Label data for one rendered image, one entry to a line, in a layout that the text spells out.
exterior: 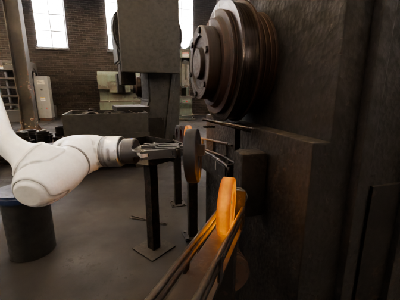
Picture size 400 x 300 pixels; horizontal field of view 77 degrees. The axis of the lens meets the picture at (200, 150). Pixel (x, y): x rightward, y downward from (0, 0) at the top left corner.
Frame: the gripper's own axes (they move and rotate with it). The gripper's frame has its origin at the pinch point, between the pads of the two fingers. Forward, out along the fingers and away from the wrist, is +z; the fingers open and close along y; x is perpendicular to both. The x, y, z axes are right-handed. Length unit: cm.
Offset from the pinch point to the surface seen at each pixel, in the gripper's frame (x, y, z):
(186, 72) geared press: 89, -856, -138
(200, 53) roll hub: 30.2, -31.9, 0.1
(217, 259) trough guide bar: -14.2, 28.5, 7.9
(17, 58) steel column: 120, -531, -505
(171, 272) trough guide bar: -13.2, 33.6, 0.5
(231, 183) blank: -6.9, 8.3, 10.9
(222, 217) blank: -13.7, 13.7, 8.4
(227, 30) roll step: 36.6, -25.9, 10.4
